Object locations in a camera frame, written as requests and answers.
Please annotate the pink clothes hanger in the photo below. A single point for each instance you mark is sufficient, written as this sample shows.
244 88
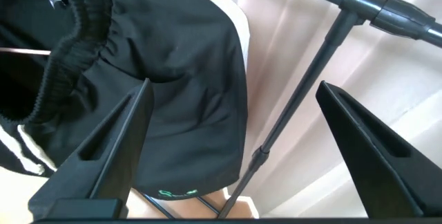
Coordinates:
26 51

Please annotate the black garment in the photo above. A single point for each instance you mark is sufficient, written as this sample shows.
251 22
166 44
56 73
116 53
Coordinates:
172 96

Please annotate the white garment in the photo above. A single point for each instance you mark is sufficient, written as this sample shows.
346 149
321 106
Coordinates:
235 13

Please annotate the black clothes rack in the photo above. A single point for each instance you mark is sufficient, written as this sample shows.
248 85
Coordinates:
310 79

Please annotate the beige curtain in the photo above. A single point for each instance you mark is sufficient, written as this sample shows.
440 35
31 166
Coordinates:
380 72

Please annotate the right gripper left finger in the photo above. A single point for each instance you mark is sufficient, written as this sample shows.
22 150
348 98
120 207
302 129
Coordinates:
114 168

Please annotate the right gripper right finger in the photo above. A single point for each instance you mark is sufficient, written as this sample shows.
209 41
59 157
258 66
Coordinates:
373 182

